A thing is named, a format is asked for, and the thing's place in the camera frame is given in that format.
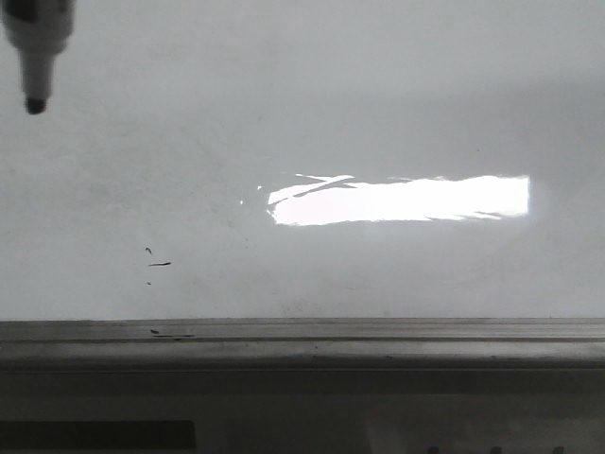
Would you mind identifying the black and white whiteboard marker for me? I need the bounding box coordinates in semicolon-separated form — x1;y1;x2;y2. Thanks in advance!
1;0;76;115

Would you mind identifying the white whiteboard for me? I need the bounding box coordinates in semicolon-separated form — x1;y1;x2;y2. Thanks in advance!
1;1;604;320

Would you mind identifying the grey aluminium whiteboard frame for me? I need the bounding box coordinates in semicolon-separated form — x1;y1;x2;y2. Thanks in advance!
1;318;604;373

